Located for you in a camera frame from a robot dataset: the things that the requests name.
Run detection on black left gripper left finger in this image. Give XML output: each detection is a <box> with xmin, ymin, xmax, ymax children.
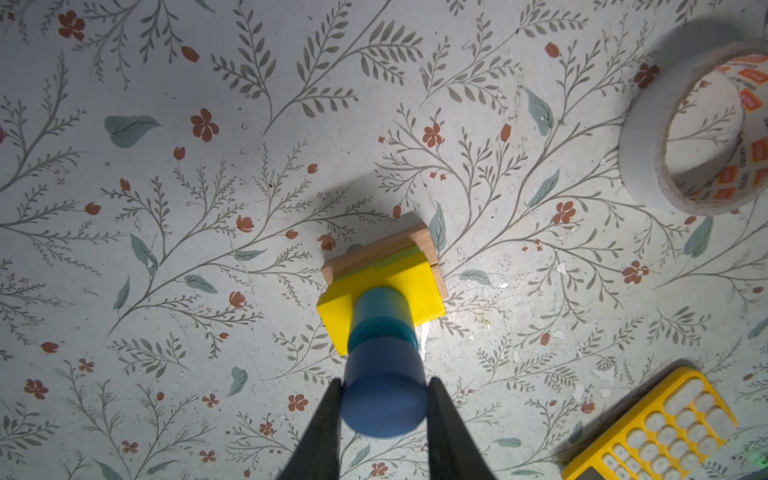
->
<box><xmin>278</xmin><ymin>378</ymin><xmax>343</xmax><ymax>480</ymax></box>

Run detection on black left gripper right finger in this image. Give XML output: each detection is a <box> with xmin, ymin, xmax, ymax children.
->
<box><xmin>427</xmin><ymin>377</ymin><xmax>495</xmax><ymax>480</ymax></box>

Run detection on dark blue round block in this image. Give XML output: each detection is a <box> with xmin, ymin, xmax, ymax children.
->
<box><xmin>340</xmin><ymin>337</ymin><xmax>427</xmax><ymax>439</ymax></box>

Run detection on teal round block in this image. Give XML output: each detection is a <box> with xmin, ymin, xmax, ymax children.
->
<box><xmin>347</xmin><ymin>287</ymin><xmax>419</xmax><ymax>353</ymax></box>

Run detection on long yellow block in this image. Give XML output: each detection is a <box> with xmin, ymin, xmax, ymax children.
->
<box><xmin>317</xmin><ymin>249</ymin><xmax>446</xmax><ymax>356</ymax></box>

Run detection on long green block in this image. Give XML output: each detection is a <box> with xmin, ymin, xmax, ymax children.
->
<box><xmin>333</xmin><ymin>246</ymin><xmax>426</xmax><ymax>280</ymax></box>

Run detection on natural wood block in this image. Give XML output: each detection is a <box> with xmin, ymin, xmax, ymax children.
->
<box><xmin>321</xmin><ymin>223</ymin><xmax>439</xmax><ymax>285</ymax></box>
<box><xmin>431</xmin><ymin>264</ymin><xmax>449</xmax><ymax>301</ymax></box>

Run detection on yellow calculator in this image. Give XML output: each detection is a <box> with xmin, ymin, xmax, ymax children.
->
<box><xmin>562</xmin><ymin>367</ymin><xmax>738</xmax><ymax>480</ymax></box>

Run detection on clear tape roll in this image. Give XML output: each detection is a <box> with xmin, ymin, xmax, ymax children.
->
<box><xmin>618</xmin><ymin>41</ymin><xmax>767</xmax><ymax>215</ymax></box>

